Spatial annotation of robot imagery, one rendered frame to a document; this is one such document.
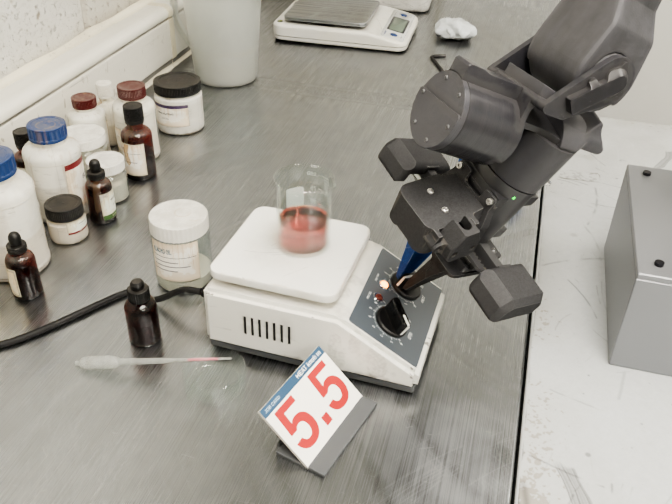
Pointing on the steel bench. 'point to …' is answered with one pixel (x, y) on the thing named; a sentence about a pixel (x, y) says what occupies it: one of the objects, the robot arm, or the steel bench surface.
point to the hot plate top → (268, 269)
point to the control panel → (424, 308)
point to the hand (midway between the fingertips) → (424, 260)
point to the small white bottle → (107, 107)
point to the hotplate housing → (309, 328)
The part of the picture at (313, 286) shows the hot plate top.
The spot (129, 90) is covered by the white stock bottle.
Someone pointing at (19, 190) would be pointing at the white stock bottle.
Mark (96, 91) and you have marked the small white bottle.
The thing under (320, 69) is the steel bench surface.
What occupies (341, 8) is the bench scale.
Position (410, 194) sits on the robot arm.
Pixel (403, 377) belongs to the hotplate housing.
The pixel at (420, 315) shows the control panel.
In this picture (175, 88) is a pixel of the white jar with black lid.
